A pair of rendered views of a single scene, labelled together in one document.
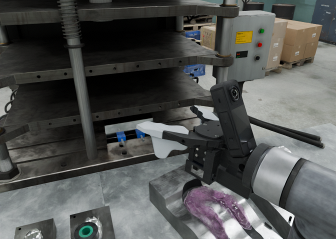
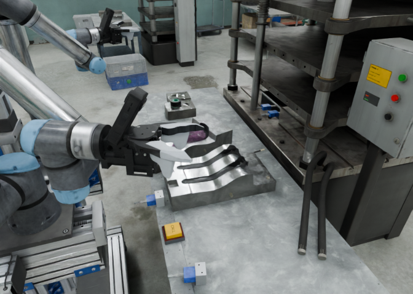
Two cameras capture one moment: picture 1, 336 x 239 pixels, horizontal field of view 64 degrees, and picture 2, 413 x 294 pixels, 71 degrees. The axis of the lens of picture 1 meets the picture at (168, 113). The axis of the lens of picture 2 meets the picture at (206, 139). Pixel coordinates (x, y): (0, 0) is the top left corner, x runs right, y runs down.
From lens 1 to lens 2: 1.85 m
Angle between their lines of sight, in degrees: 78
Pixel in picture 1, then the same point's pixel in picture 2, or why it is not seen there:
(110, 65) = (273, 47)
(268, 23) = not seen: outside the picture
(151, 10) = (303, 10)
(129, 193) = not seen: hidden behind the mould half
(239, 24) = (376, 54)
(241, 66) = (367, 115)
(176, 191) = (197, 120)
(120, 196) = not seen: hidden behind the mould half
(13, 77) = (246, 34)
